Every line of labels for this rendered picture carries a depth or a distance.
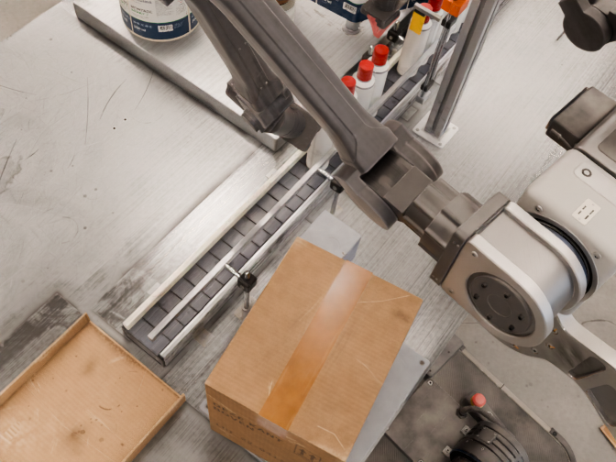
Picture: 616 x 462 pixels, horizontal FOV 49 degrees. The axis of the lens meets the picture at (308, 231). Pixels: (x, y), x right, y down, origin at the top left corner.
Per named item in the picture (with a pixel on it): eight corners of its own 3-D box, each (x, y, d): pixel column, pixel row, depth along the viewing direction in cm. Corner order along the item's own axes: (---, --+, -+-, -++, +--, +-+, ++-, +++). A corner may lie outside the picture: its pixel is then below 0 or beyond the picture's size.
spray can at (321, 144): (314, 150, 157) (324, 89, 139) (333, 162, 156) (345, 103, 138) (301, 164, 155) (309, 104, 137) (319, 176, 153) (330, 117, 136)
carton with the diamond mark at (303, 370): (287, 300, 141) (297, 235, 117) (392, 355, 137) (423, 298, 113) (209, 429, 126) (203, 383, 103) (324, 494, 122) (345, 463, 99)
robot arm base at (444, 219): (436, 288, 84) (465, 240, 74) (389, 245, 87) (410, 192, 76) (479, 247, 88) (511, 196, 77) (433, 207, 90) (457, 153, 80)
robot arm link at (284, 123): (269, 139, 117) (289, 113, 116) (241, 114, 119) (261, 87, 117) (283, 142, 123) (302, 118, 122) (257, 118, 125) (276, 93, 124)
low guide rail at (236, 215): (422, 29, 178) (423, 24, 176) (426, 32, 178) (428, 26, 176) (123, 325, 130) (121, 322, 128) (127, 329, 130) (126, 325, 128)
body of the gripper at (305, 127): (282, 95, 130) (267, 89, 123) (324, 124, 127) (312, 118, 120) (265, 125, 131) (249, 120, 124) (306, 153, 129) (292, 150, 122)
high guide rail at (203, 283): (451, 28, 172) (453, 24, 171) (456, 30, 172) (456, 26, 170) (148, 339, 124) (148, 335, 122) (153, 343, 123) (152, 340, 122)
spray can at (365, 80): (350, 114, 163) (363, 51, 146) (368, 126, 162) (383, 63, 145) (337, 126, 161) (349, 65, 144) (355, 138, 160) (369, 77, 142)
